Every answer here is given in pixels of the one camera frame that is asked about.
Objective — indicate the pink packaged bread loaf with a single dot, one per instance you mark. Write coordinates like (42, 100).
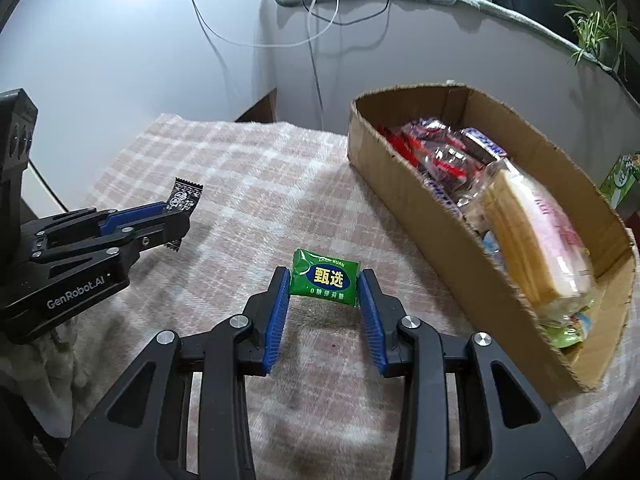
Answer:
(542, 252)

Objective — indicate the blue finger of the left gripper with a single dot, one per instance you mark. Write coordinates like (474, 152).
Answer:
(131, 242)
(136, 217)

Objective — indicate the potted spider plant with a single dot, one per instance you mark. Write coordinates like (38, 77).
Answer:
(599, 31)

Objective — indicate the clear red nut bar pack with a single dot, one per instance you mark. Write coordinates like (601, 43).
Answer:
(453, 169)

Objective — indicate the snickers chocolate bar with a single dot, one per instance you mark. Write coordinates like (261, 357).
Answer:
(480, 146)

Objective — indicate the small green candy packet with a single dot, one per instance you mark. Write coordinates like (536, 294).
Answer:
(323, 277)

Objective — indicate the green tissue box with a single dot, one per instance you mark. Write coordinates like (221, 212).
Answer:
(621, 178)

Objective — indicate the green duck egg snack pack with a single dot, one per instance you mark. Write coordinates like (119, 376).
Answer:
(572, 330)

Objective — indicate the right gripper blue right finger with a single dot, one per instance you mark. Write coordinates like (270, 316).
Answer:
(385, 322)

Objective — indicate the brown cardboard box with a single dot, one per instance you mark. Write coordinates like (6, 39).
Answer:
(454, 236)

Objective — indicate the pink plaid blanket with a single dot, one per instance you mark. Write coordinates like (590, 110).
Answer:
(138, 430)

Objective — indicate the black patterned small sachet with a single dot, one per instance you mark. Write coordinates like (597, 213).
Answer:
(184, 196)

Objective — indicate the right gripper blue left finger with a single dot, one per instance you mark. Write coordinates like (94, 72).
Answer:
(261, 326)

